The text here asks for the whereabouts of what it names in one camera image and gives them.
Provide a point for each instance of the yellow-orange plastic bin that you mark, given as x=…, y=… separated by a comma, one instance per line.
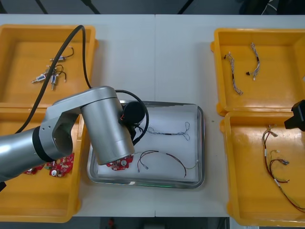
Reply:
x=23, y=35
x=250, y=190
x=35, y=202
x=274, y=100

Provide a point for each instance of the dark robot torso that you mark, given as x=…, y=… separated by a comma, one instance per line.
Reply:
x=166, y=223

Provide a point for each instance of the steel tray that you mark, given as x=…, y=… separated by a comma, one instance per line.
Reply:
x=143, y=184

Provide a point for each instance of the black metal leg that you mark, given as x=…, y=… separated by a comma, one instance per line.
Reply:
x=41, y=6
x=90, y=6
x=186, y=6

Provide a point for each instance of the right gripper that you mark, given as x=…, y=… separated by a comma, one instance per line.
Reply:
x=299, y=109

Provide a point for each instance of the silver and black left arm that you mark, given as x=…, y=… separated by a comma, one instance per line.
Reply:
x=107, y=124

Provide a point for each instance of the pile of small metal solenoids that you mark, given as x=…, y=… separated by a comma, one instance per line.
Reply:
x=40, y=77

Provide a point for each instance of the round red circuit board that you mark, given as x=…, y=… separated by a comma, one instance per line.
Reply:
x=119, y=164
x=35, y=170
x=60, y=167

